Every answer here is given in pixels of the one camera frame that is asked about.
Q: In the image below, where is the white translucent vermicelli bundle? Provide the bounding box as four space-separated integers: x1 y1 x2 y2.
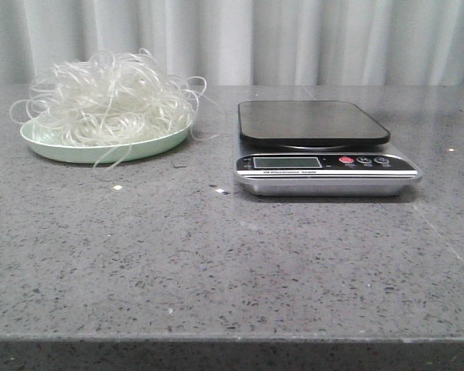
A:
9 48 225 173

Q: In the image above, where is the silver black kitchen scale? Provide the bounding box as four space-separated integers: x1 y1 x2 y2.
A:
234 100 423 197

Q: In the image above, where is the light green round plate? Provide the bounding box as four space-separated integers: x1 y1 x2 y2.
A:
20 122 191 165

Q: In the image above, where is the white pleated curtain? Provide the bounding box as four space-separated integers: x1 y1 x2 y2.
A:
0 1 464 86

